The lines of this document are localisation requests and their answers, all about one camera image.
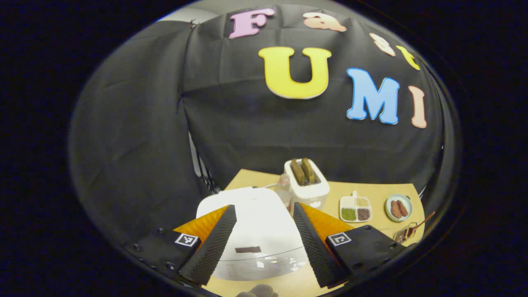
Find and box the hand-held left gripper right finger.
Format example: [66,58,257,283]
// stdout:
[292,202,413,290]

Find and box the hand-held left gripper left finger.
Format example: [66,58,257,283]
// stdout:
[124,205,238,288]

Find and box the white rice cooker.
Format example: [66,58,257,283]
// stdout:
[196,186,309,282]

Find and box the brown wooden spoon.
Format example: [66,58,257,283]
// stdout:
[402,211,436,240]

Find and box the white toaster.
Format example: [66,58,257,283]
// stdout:
[283,158,331,209]

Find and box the white divided grain dish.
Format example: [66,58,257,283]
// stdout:
[339,190,373,224]

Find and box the clear plastic bottle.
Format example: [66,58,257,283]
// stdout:
[274,173,295,211]

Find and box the brown toast slice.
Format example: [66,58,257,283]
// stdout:
[301,157,316,184]
[290,159,307,186]

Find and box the metal stand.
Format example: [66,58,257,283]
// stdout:
[187,131,220,195]

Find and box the pale green plate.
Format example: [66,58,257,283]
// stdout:
[385,193,413,223]

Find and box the black backdrop cloth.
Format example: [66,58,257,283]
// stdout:
[68,4,459,249]

